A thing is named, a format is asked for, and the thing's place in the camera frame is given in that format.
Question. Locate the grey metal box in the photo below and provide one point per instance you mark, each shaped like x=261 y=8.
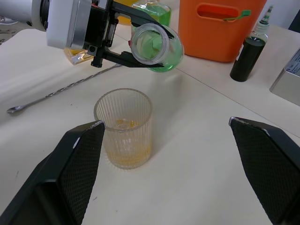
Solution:
x=288 y=77

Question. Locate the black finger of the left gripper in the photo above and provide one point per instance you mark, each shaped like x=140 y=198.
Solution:
x=119 y=59
x=140 y=16

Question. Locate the small clear jar green liquid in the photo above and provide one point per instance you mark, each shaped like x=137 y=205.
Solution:
x=150 y=44

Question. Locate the square bottle green liquid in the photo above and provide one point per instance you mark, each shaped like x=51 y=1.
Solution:
x=161 y=14

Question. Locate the ribbed clear drinking glass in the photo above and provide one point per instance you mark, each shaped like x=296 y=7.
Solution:
x=126 y=150

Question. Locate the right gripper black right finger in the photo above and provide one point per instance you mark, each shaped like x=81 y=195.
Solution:
x=269 y=168

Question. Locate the orange plastic jug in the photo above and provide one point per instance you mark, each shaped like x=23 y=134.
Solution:
x=211 y=39

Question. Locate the square glass bottle yellow liquid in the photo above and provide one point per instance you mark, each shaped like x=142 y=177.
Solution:
x=78 y=58

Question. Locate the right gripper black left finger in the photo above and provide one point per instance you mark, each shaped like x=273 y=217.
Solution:
x=58 y=178

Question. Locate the long twisted metal spoon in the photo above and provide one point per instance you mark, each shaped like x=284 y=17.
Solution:
x=12 y=109

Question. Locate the dark green dropper bottle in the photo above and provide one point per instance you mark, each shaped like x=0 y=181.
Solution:
x=246 y=58

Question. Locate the green plastic tag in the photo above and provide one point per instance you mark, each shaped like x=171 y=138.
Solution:
x=243 y=13

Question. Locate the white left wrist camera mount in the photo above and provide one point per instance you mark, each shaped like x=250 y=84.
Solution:
x=61 y=23

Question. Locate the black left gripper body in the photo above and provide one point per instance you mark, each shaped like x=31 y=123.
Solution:
x=98 y=30

